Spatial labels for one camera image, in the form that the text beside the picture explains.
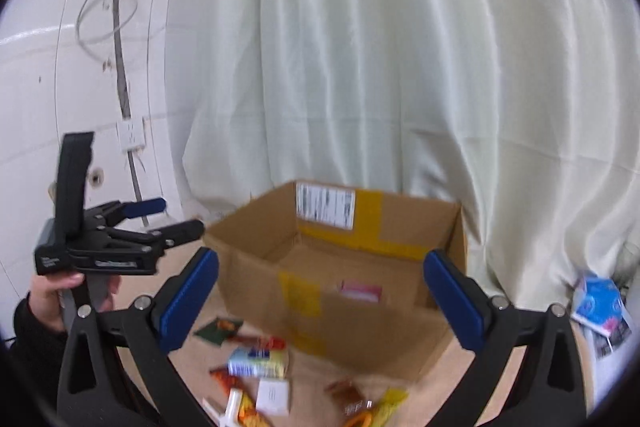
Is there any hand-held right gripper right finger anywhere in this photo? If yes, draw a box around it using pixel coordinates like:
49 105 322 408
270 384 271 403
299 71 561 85
422 249 588 427

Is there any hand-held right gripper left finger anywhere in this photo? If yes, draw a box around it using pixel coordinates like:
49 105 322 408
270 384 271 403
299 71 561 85
56 247 221 427

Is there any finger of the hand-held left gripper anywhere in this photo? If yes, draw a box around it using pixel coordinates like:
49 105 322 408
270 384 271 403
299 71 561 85
82 198 167 233
105 219 206 253

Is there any pocket tissue pack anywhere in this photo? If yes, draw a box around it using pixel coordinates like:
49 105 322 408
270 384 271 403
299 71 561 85
227 346 291 380

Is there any cardboard box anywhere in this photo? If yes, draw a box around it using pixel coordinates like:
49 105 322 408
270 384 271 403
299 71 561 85
204 179 468 383

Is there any white power adapter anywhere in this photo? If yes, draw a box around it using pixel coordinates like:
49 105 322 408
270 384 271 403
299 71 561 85
255 378 291 417

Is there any person's left forearm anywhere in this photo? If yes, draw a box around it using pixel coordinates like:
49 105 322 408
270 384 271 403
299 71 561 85
5 297 71 413

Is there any person's left hand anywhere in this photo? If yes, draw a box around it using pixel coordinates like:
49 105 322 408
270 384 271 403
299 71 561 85
29 273 122 333

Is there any green snack packet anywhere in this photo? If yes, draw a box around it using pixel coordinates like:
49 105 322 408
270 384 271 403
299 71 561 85
192 317 244 348

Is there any brown snack wrapper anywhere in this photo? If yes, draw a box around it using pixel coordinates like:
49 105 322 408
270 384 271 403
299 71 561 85
232 334 288 353
324 379 368 415

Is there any small orange wrapper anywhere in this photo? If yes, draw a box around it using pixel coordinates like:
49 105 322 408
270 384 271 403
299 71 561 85
209 366 241 390

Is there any red and white packet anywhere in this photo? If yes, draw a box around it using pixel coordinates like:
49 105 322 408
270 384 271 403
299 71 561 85
337 279 383 303

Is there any yellow snack packet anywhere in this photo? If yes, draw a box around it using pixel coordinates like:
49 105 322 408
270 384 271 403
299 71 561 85
350 388 408 427

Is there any orange snack packet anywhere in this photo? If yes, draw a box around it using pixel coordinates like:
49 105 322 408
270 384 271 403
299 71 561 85
235 389 273 427

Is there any blue tissue package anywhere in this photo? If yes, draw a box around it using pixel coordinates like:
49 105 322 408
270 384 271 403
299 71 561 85
571 274 632 338

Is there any printed paper sheet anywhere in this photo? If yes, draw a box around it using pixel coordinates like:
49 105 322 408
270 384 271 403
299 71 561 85
592 319 632 362

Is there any pale green curtain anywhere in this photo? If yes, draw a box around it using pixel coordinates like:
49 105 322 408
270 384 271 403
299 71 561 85
181 0 640 293

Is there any white wall socket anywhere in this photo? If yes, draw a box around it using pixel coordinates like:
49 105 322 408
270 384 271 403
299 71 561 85
116 118 147 152

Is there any grey wall conduit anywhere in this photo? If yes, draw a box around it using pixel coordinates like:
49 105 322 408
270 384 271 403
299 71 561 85
112 0 151 228

